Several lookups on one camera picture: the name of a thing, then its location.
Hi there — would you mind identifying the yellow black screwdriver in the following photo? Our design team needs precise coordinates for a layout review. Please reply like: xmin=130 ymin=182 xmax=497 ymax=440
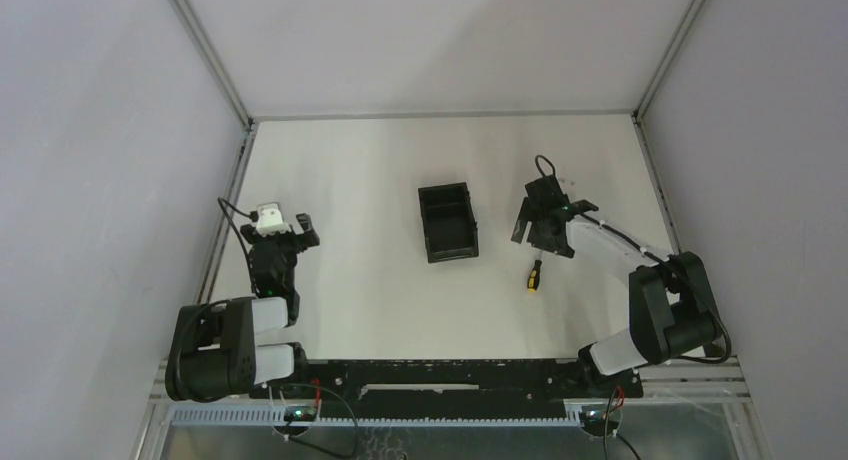
xmin=526 ymin=250 xmax=543 ymax=293

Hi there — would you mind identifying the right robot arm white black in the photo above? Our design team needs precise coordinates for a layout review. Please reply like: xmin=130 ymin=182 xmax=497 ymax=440
xmin=511 ymin=176 xmax=732 ymax=383

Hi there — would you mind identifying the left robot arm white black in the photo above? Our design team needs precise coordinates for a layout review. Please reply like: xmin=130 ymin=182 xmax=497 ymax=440
xmin=165 ymin=209 xmax=320 ymax=403

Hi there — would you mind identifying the black plastic bin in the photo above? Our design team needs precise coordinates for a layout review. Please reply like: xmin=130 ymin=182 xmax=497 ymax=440
xmin=418 ymin=182 xmax=479 ymax=264

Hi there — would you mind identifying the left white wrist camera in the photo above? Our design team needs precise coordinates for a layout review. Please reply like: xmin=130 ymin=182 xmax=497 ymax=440
xmin=255 ymin=202 xmax=292 ymax=237

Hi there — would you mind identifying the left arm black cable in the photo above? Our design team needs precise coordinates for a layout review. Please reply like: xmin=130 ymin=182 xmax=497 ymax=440
xmin=217 ymin=197 xmax=261 ymax=293

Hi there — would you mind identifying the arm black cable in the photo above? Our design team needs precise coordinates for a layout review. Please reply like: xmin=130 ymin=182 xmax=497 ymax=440
xmin=217 ymin=197 xmax=261 ymax=293
xmin=533 ymin=154 xmax=733 ymax=366

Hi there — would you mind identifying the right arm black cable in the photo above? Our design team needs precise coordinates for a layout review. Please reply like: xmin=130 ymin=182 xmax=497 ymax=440
xmin=533 ymin=154 xmax=733 ymax=366

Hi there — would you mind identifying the aluminium frame profile back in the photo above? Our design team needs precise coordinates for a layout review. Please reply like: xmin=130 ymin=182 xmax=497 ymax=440
xmin=252 ymin=108 xmax=634 ymax=124

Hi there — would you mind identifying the left controller board with wires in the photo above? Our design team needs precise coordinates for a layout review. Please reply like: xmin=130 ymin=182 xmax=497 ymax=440
xmin=271 ymin=383 xmax=360 ymax=459

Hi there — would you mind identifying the controller board with wires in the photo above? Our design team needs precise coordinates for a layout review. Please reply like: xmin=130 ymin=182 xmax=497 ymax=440
xmin=271 ymin=383 xmax=360 ymax=459
xmin=580 ymin=386 xmax=642 ymax=460

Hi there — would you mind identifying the right controller board with wires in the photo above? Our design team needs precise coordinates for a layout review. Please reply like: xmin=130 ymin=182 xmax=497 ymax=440
xmin=580 ymin=386 xmax=642 ymax=460

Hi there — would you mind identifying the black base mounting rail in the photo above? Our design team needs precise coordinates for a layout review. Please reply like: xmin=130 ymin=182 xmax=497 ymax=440
xmin=249 ymin=358 xmax=644 ymax=421

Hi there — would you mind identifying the grey slotted cable duct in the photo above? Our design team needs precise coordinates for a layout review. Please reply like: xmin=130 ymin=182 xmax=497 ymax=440
xmin=164 ymin=403 xmax=584 ymax=428

